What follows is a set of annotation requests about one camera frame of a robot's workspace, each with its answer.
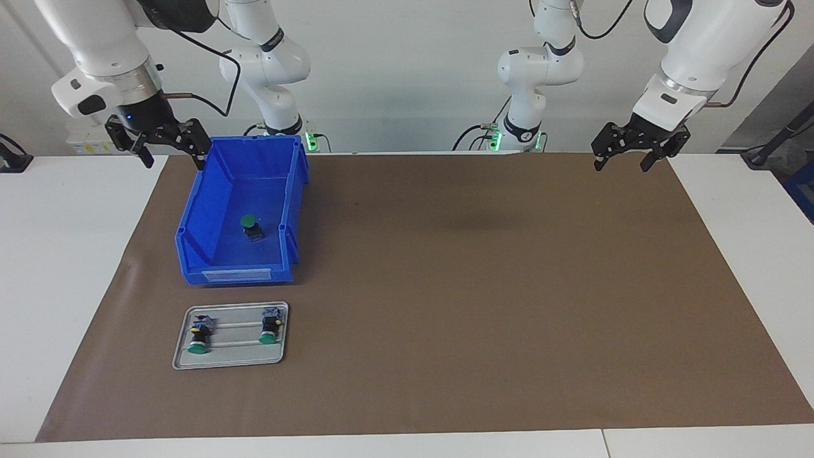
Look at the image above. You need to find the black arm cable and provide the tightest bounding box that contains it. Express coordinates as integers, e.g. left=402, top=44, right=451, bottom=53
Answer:
left=162, top=19, right=242, bottom=117
left=571, top=0, right=796, bottom=109

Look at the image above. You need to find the blue crate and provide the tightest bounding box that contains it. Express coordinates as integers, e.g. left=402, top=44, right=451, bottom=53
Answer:
left=783, top=162, right=814, bottom=225

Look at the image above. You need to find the brown paper table mat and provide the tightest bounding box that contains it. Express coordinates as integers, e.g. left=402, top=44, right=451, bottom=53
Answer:
left=35, top=153, right=814, bottom=443

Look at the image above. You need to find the grey metal tray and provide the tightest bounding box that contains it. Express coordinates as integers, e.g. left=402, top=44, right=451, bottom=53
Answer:
left=172, top=302, right=290, bottom=371

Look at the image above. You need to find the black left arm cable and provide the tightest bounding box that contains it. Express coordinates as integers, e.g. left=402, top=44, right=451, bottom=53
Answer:
left=571, top=0, right=796, bottom=109

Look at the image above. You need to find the black table clamp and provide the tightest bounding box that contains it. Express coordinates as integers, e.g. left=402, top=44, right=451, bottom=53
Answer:
left=0, top=134, right=34, bottom=174

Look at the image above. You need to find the blue plastic storage bin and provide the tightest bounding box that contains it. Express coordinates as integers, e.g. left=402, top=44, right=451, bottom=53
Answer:
left=175, top=135, right=310, bottom=287

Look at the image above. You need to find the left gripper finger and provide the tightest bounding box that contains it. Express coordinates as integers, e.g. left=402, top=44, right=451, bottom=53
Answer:
left=640, top=137, right=689, bottom=172
left=591, top=123, right=631, bottom=172

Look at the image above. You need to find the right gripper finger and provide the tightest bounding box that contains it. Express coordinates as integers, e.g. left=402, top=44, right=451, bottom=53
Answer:
left=105, top=118, right=155, bottom=169
left=158, top=118, right=211, bottom=171

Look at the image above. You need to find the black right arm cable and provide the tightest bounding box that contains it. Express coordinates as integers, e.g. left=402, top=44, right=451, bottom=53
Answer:
left=162, top=19, right=242, bottom=117

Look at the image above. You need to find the white wall socket box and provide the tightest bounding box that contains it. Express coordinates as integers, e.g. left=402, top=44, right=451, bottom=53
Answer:
left=67, top=124, right=112, bottom=155

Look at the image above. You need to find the green push button switch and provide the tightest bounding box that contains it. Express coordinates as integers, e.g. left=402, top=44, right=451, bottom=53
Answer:
left=258, top=306, right=283, bottom=345
left=188, top=314, right=214, bottom=354
left=240, top=214, right=266, bottom=243

